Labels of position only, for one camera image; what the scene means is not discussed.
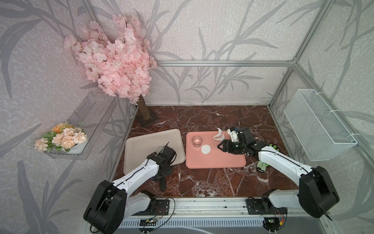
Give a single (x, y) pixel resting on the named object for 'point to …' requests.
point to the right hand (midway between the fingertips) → (220, 146)
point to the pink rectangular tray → (216, 158)
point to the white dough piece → (205, 149)
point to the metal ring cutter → (196, 141)
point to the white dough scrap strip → (219, 134)
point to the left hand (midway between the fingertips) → (166, 173)
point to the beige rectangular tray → (136, 149)
